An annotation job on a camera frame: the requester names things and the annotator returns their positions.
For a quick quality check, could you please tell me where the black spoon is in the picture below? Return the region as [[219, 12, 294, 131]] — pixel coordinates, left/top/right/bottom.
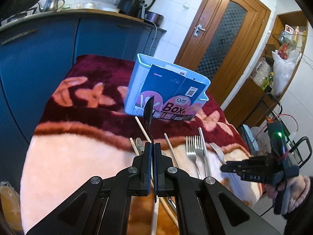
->
[[143, 96, 154, 143]]

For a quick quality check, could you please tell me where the hand in pink sleeve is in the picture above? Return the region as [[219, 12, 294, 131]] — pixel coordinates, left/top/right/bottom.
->
[[266, 175, 312, 215]]

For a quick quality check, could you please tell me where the dark cooking pot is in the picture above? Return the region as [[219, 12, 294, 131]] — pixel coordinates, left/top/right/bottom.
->
[[144, 11, 164, 27]]

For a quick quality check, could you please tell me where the wooden chopstick upper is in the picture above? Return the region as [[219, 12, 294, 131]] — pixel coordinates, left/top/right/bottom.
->
[[135, 116, 151, 143]]

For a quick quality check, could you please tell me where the wooden shelf unit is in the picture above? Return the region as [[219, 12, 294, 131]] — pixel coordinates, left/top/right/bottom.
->
[[224, 11, 308, 128]]

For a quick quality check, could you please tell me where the wooden chopstick left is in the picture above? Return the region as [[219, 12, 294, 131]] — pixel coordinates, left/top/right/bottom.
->
[[130, 138, 140, 156]]

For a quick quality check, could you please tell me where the light blue plastic bin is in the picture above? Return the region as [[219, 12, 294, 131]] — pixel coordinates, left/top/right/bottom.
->
[[124, 54, 211, 115]]

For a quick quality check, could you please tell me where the wooden chopstick right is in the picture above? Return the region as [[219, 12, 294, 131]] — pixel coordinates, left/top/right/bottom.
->
[[163, 133, 180, 168]]

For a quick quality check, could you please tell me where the metal teapot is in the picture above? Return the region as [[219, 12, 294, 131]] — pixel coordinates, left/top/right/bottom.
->
[[38, 0, 65, 12]]

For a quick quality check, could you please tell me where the red pink floral blanket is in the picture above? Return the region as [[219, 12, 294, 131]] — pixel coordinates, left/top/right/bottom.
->
[[20, 55, 263, 234]]

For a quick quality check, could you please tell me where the white plastic bag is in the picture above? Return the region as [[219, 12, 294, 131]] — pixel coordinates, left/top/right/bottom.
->
[[272, 50, 302, 96]]

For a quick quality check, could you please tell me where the white power cord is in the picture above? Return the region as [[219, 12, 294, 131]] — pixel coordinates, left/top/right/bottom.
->
[[143, 18, 158, 56]]

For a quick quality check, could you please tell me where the wooden chopstick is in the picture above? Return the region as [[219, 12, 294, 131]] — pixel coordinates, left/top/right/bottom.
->
[[135, 116, 151, 143], [130, 138, 140, 156], [163, 133, 180, 168]]

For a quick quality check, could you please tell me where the wooden door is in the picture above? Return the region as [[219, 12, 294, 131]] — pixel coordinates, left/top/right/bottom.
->
[[174, 0, 270, 105]]

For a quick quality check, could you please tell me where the blue kitchen cabinet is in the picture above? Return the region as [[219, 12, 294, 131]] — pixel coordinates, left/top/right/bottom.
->
[[1, 12, 165, 190]]

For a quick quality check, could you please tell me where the silver spoon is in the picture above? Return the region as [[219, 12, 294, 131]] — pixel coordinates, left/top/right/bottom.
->
[[210, 143, 226, 165]]

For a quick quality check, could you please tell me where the silver fork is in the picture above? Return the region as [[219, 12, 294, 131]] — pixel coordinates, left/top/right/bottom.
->
[[186, 136, 201, 179], [194, 136, 207, 176]]

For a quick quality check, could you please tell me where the blue pink printed box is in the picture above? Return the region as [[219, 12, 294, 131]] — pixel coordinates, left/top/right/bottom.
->
[[132, 64, 210, 120]]

